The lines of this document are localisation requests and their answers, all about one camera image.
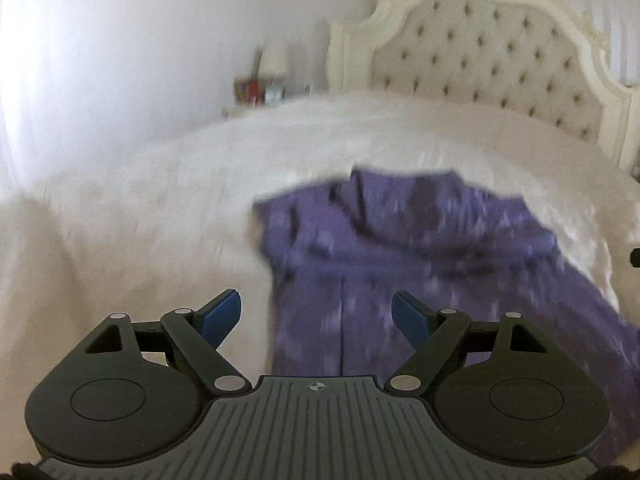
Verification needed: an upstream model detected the purple patterned garment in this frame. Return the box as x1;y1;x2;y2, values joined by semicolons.
255;170;639;463

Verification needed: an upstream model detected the cream bedspread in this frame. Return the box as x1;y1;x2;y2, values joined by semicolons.
1;92;639;468

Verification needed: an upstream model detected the cream tufted headboard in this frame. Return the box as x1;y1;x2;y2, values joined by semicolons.
326;0;639;171

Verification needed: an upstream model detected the white table lamp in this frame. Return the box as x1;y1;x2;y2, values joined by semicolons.
257;41;291;87

